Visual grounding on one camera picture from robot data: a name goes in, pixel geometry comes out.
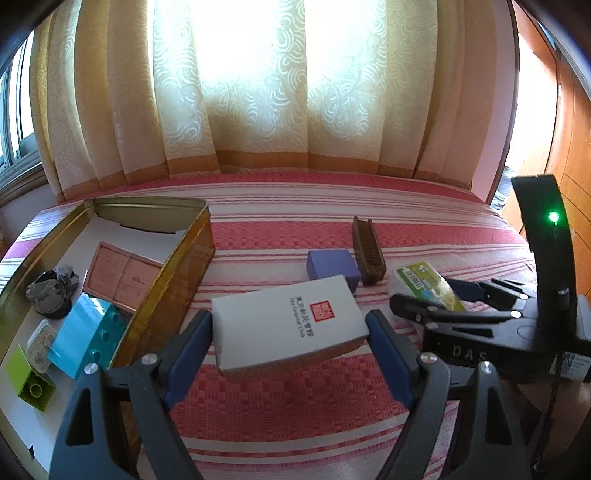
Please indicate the pink rectangular box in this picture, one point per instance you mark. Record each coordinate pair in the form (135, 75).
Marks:
(120, 277)

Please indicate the window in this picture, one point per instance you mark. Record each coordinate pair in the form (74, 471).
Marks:
(14, 115)

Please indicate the teal building block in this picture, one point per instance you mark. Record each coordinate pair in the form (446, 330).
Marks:
(78, 332)

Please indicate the white cardboard box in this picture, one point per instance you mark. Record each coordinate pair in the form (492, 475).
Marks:
(286, 318)

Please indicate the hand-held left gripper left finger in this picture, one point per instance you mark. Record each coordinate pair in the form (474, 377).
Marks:
(189, 355)

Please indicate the cream patterned curtain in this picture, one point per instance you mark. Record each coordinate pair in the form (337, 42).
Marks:
(277, 92)

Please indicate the green packaged item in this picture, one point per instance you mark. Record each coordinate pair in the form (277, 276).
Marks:
(425, 279)

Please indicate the wooden wardrobe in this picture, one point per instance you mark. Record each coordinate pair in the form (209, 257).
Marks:
(572, 161)

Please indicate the grey crumpled lump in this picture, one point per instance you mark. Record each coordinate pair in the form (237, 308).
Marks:
(48, 293)

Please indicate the small white case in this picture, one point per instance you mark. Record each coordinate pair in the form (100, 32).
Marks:
(39, 344)

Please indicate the large golden tin box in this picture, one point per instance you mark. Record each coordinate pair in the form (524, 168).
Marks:
(184, 272)

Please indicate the brown folding comb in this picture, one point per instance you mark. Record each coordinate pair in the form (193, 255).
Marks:
(369, 254)

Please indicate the green building block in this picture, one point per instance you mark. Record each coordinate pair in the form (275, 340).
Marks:
(21, 374)

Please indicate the person's right forearm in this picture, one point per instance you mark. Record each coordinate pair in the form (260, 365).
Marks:
(568, 424)

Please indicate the small purple box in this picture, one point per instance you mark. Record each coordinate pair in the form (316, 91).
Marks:
(330, 263)

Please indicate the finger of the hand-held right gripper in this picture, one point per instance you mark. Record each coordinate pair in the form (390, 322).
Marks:
(466, 288)
(415, 307)

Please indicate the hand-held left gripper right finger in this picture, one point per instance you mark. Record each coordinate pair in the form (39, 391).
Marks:
(392, 360)

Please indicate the red striped bed sheet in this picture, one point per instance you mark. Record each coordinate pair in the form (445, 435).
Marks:
(286, 415)

